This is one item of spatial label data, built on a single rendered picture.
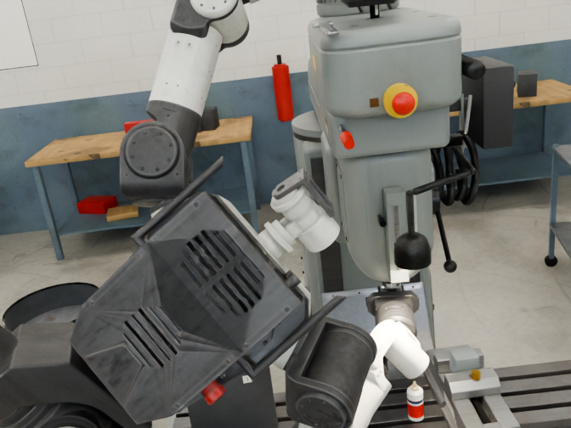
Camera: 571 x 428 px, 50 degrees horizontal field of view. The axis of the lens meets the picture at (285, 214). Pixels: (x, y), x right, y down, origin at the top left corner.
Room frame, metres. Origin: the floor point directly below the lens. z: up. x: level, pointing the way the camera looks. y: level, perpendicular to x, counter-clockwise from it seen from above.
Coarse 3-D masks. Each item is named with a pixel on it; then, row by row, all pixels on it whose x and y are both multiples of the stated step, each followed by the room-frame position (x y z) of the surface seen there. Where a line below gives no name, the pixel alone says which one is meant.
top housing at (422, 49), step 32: (320, 32) 1.20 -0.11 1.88; (352, 32) 1.10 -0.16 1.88; (384, 32) 1.09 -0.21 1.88; (416, 32) 1.09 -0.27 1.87; (448, 32) 1.09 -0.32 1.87; (320, 64) 1.16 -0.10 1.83; (352, 64) 1.09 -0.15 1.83; (384, 64) 1.09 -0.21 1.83; (416, 64) 1.09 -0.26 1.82; (448, 64) 1.09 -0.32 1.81; (320, 96) 1.26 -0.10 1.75; (352, 96) 1.09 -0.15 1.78; (448, 96) 1.09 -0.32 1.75
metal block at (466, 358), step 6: (456, 348) 1.33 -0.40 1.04; (462, 348) 1.33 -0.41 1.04; (468, 348) 1.32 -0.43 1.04; (450, 354) 1.32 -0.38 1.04; (456, 354) 1.30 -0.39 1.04; (462, 354) 1.30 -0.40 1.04; (468, 354) 1.30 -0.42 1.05; (474, 354) 1.29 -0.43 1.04; (450, 360) 1.32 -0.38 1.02; (456, 360) 1.28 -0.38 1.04; (462, 360) 1.28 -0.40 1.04; (468, 360) 1.28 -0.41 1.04; (474, 360) 1.28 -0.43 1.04; (450, 366) 1.32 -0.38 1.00; (456, 366) 1.28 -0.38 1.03; (462, 366) 1.28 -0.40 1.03; (468, 366) 1.28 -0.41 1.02; (474, 366) 1.28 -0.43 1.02
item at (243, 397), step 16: (240, 384) 1.28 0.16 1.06; (256, 384) 1.28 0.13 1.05; (224, 400) 1.27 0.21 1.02; (240, 400) 1.28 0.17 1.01; (256, 400) 1.28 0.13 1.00; (272, 400) 1.28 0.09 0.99; (192, 416) 1.27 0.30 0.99; (208, 416) 1.27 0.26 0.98; (224, 416) 1.27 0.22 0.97; (240, 416) 1.28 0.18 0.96; (256, 416) 1.28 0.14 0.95; (272, 416) 1.28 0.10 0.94
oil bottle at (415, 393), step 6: (414, 384) 1.26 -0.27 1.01; (408, 390) 1.26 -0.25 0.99; (414, 390) 1.25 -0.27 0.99; (420, 390) 1.25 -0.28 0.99; (408, 396) 1.25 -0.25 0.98; (414, 396) 1.24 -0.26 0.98; (420, 396) 1.24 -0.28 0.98; (408, 402) 1.25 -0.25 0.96; (414, 402) 1.24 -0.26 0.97; (420, 402) 1.24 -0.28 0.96; (408, 408) 1.26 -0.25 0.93; (414, 408) 1.24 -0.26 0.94; (420, 408) 1.24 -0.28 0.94; (408, 414) 1.26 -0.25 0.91; (414, 414) 1.24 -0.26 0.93; (420, 414) 1.24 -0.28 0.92; (414, 420) 1.24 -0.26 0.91; (420, 420) 1.24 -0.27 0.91
